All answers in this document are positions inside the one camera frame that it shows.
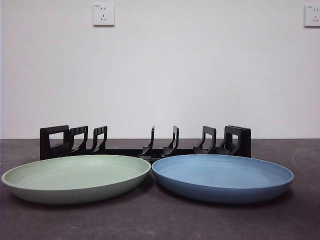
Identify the green round plate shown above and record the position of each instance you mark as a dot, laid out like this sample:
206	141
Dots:
75	172

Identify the white wall socket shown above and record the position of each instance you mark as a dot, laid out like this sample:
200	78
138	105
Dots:
312	16
104	15

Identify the black plate rack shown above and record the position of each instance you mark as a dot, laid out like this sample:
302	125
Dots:
44	146

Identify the blue round plate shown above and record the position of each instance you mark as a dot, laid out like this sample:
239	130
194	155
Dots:
220	175

